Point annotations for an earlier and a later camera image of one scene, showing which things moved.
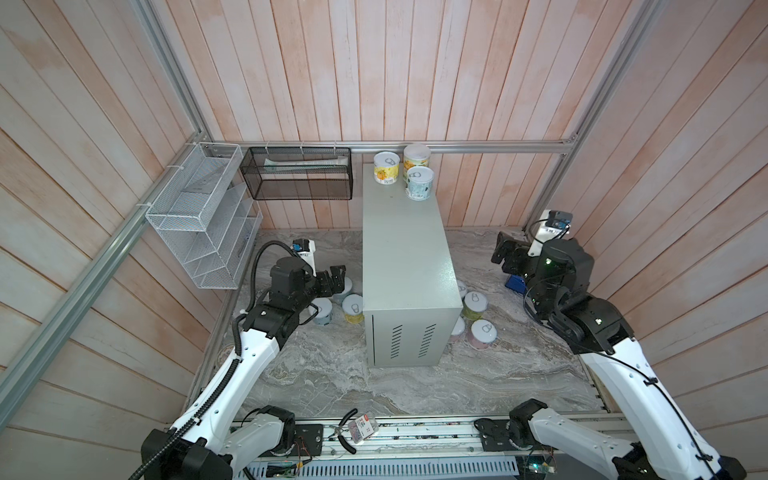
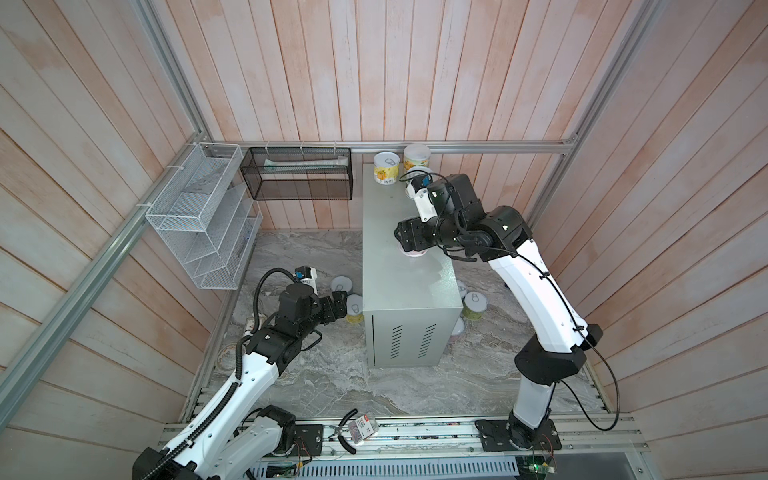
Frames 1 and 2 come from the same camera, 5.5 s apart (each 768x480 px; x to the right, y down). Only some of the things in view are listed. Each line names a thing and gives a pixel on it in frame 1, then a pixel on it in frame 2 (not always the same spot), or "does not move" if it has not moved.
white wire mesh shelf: (207, 216) does not move
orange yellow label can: (415, 155) does not move
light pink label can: (457, 334) does not move
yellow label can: (352, 308) does not move
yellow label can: (386, 167) does not move
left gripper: (338, 281) -> (331, 315)
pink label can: (482, 333) -> (412, 253)
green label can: (473, 305) does not move
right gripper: (517, 253) -> (410, 232)
